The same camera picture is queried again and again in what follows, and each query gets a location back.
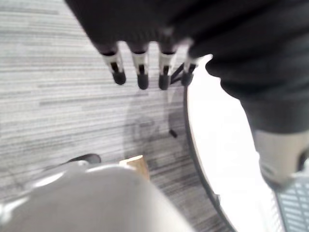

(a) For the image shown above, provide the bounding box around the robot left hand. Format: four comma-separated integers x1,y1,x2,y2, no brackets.
64,0,309,186

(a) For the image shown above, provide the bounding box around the grey slatted plastic basket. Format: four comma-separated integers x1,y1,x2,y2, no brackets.
271,158,309,232

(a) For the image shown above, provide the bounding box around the black table leg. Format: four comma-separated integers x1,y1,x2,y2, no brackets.
166,62,192,139

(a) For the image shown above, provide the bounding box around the white round table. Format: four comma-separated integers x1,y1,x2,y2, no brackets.
183,54,288,232

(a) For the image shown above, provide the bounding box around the light wooden block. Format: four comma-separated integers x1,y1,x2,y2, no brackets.
119,155,151,181

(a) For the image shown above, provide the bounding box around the dark robot foot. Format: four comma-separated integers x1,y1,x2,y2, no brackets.
65,153,102,165

